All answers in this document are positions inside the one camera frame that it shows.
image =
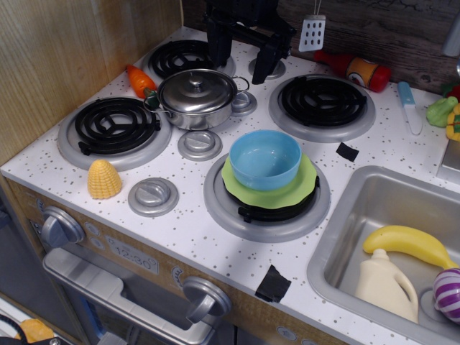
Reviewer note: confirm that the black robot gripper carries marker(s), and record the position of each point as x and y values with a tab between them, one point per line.
256	22

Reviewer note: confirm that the light blue plastic bowl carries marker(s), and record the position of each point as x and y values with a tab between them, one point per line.
265	159

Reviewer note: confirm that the yellow toy corn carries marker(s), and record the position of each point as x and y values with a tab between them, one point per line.
103	180

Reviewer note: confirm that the grey stove top knob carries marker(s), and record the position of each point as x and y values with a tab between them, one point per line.
278	71
200	145
153	197
244	104

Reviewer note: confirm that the steel pot with lid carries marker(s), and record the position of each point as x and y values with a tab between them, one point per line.
197	99

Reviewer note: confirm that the white slotted toy spatula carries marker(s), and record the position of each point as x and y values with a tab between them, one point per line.
313	29

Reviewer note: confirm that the back left black burner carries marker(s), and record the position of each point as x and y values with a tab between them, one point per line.
176	56

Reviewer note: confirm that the black burner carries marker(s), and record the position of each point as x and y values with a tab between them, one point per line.
321	102
176	56
116	125
255	213

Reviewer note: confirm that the back right black burner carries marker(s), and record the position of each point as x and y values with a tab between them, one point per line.
321	102

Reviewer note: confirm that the orange toy carrot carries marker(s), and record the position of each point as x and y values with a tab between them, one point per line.
143	86

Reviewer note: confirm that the red toy ketchup bottle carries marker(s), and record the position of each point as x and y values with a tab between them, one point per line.
362	72

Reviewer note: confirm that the black tape piece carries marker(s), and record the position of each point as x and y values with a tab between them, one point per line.
347	152
273	286

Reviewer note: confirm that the green plastic plate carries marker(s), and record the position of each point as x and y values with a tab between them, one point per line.
291	194

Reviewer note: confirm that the front left black burner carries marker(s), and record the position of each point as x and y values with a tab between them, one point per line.
116	125

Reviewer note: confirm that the front right black burner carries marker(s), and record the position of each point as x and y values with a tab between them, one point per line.
255	213

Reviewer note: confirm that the green toy pear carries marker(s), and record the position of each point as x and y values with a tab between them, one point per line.
438	112

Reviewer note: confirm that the steel sink basin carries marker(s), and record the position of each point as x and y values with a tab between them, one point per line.
376	197

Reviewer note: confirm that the red toy vegetable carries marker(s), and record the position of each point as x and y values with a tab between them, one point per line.
451	90

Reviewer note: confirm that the yellow toy pepper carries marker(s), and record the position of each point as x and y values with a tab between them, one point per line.
453	124

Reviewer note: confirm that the yellow toy banana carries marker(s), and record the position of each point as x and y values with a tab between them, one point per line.
407	240

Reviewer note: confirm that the right grey oven knob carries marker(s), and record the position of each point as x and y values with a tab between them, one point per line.
206	299

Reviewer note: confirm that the grey oven knob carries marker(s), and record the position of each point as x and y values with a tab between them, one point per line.
60	228
206	299

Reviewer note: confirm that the left grey oven knob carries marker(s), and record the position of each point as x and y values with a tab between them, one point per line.
60	228

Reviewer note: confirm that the cream toy detergent bottle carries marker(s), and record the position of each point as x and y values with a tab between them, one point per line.
384	285

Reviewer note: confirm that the purple striped toy onion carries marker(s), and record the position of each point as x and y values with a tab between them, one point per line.
446	294

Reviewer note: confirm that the blue handled toy knife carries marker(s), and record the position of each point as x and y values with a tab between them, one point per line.
412	115

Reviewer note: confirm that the grey oven door handle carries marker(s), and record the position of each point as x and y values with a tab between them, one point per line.
116	305

